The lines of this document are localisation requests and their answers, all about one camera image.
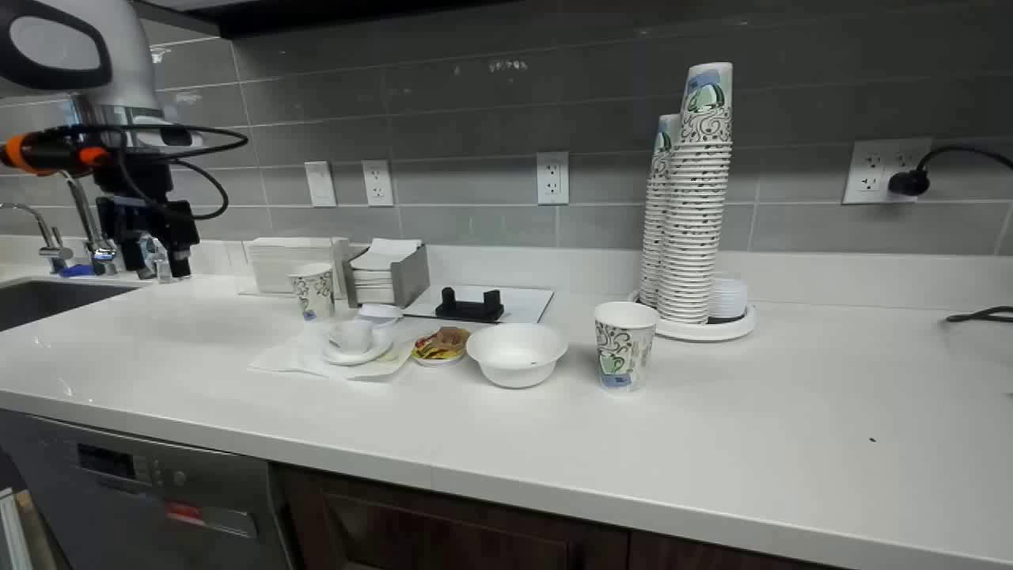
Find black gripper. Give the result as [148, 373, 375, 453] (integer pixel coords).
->
[91, 156, 203, 286]

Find small white plate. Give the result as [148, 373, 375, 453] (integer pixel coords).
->
[408, 322, 476, 370]

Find round white tray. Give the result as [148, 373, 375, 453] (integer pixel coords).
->
[631, 290, 759, 344]

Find small white bottle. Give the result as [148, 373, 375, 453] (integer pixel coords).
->
[136, 232, 175, 286]

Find small chrome faucet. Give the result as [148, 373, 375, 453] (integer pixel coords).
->
[0, 200, 75, 278]

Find steel sink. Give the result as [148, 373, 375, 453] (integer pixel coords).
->
[0, 278, 138, 333]

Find patterned paper cup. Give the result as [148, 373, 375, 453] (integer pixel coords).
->
[287, 259, 344, 322]
[593, 297, 664, 390]

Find white espresso cup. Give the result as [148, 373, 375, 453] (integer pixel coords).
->
[325, 318, 378, 359]

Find white saucer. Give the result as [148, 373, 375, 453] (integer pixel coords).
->
[315, 333, 400, 370]

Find stainless dishwasher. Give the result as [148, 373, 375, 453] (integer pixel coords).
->
[0, 407, 294, 570]

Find black holder block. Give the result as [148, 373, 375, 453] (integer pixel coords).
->
[432, 286, 507, 328]

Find white bowl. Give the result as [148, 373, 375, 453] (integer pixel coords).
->
[465, 321, 568, 390]

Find dark wooden cabinet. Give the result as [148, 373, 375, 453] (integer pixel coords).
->
[267, 464, 847, 570]

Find tall stack of paper cups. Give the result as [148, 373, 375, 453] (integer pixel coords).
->
[657, 61, 737, 328]

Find small white cup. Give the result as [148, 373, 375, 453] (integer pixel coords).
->
[707, 276, 752, 322]

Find white light switch plate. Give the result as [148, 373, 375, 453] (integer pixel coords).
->
[362, 159, 394, 209]
[301, 159, 337, 209]

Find white double wall outlet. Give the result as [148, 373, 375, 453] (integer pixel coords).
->
[841, 135, 932, 206]

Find black power plug with cable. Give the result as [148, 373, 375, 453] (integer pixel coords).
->
[885, 143, 1013, 200]

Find thin black cable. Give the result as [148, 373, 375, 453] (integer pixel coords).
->
[944, 304, 1013, 328]

